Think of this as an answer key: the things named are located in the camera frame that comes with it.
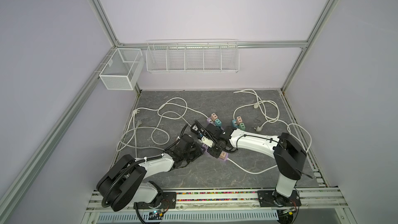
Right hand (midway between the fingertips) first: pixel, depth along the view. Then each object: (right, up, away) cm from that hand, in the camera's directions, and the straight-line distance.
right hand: (213, 150), depth 86 cm
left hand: (-5, -2, 0) cm, 5 cm away
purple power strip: (-1, +15, +14) cm, 21 cm away
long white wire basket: (-12, +57, +11) cm, 59 cm away
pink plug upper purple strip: (+1, +18, +10) cm, 21 cm away
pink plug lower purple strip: (+5, -1, -5) cm, 7 cm away
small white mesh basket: (-60, +48, +16) cm, 79 cm away
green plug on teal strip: (+18, +13, +6) cm, 23 cm away
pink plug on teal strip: (+17, +16, +10) cm, 25 cm away
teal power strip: (+15, +14, +13) cm, 24 cm away
